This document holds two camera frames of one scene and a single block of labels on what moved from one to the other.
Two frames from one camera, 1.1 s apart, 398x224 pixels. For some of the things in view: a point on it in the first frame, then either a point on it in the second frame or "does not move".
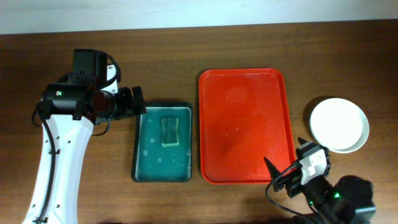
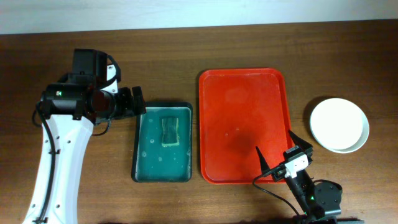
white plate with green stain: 336,123 does not move
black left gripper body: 124,106 does not move
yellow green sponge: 170,126 does not move
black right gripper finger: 273,170 → 264,165
